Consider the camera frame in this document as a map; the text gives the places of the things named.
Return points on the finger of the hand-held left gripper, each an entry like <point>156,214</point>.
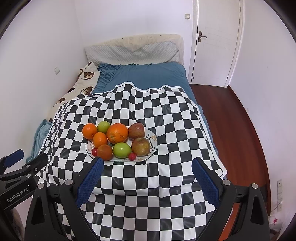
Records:
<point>15,157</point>
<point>34,164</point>

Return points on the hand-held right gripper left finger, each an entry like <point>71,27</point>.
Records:
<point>91,180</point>

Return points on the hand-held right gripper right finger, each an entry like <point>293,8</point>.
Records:
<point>204,178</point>

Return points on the red cherry tomato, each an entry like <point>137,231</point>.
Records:
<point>132,156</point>
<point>94,152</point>

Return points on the dark orange tangerine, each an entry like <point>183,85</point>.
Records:
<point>104,152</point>

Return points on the large green fruit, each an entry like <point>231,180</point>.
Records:
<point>122,150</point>

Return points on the small orange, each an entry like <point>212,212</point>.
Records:
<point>89,131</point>
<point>100,139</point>

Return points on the small green fruit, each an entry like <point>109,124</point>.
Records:
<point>103,127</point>

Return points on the floral ceramic plate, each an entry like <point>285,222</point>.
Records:
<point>151,139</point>

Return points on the large orange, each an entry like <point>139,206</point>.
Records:
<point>117,133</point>

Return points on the red apple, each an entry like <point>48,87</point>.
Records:
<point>136,131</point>
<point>141,146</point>

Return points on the black white checkered cloth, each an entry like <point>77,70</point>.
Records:
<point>166,129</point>

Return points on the white plastic bag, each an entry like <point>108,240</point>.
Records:
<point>278,220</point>

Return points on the bear print pillow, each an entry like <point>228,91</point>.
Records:
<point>85,78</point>

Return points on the blue bed sheet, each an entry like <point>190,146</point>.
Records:
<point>150,74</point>

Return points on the white door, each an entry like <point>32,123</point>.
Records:
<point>215,46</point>

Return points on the beige pillow cover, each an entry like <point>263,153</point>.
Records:
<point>129,42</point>

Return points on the white wall outlet row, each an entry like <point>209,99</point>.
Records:
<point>279,194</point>

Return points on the white wall switch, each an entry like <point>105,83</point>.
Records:
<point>186,15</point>

